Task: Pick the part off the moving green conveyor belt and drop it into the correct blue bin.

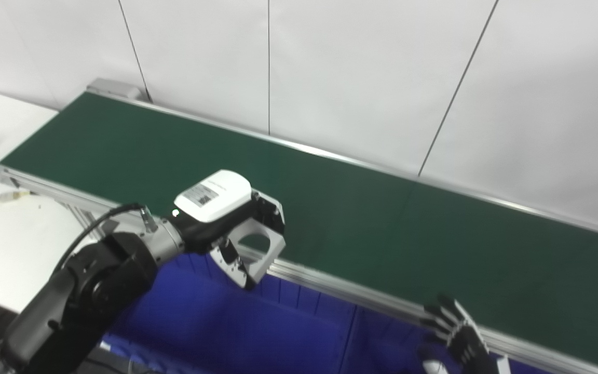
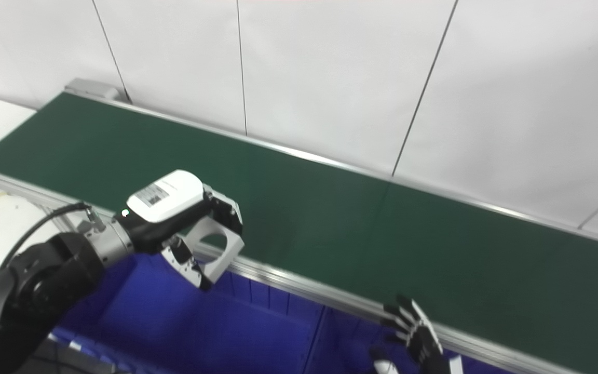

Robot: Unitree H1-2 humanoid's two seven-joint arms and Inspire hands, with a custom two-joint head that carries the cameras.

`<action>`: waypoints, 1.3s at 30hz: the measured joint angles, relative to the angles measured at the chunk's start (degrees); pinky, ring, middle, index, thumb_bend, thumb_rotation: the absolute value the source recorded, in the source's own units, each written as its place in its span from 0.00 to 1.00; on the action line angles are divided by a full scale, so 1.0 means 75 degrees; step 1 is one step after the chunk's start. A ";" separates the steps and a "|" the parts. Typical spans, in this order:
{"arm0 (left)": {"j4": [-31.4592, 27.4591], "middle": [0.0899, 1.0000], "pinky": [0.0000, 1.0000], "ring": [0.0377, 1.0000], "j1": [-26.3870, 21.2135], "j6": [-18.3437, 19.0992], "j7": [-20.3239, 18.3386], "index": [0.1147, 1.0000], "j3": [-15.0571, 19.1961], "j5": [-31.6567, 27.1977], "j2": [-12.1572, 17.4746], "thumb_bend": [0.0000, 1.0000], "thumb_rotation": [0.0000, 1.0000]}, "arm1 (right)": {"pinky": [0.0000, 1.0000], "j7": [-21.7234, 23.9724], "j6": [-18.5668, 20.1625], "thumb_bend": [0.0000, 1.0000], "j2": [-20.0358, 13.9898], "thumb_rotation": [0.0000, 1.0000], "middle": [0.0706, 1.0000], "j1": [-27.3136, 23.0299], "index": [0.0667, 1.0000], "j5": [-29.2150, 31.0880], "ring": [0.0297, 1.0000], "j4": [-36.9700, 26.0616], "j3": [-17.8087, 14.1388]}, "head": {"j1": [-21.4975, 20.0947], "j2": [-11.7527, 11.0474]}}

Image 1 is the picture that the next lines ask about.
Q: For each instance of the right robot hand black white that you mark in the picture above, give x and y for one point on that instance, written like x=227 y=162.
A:
x=462 y=337

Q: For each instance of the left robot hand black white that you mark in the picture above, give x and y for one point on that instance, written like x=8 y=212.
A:
x=216 y=197

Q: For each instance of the green conveyor belt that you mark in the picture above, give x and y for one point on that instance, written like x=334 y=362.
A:
x=371 y=223
x=340 y=288

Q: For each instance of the aluminium conveyor leg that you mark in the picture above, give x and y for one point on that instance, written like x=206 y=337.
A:
x=83 y=218

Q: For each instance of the grey conveyor end housing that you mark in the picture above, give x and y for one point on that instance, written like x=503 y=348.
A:
x=114 y=88

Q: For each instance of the blue plastic bin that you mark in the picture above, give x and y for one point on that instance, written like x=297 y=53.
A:
x=382 y=348
x=236 y=327

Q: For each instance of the white square part round hole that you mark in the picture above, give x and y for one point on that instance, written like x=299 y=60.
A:
x=274 y=246

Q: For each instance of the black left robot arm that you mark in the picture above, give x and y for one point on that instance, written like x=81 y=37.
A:
x=91 y=285

